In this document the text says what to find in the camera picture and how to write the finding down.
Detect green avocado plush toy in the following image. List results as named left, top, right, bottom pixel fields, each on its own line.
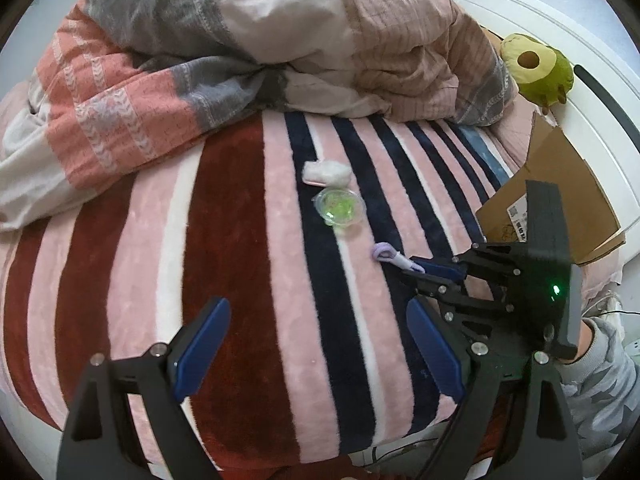
left=500, top=33, right=576, bottom=116

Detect pink grey white duvet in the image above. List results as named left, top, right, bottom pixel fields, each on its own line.
left=0, top=0, right=521, bottom=233

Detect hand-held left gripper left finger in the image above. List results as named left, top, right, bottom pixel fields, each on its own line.
left=56, top=296, right=233, bottom=480

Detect clear container green contents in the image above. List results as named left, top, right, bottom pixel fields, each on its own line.
left=312, top=187, right=366, bottom=228

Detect white bed headboard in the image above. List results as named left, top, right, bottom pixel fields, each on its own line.
left=452, top=0, right=640, bottom=311

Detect small purple tool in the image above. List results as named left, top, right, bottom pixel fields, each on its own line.
left=370, top=242, right=426, bottom=275

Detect striped fleece blanket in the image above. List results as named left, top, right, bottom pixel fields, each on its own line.
left=0, top=110, right=511, bottom=468

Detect tan plush toy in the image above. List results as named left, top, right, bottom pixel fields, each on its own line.
left=477, top=25, right=507, bottom=48

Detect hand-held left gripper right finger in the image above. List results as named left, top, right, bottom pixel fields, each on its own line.
left=406, top=296, right=585, bottom=480

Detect brown cardboard box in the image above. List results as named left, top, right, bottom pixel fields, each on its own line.
left=475, top=112, right=628, bottom=266

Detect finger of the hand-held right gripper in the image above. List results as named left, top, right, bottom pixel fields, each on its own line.
left=416, top=279, right=527, bottom=347
left=412, top=242, right=531, bottom=285

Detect person's right forearm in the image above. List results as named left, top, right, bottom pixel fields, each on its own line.
left=555, top=316, right=640, bottom=471

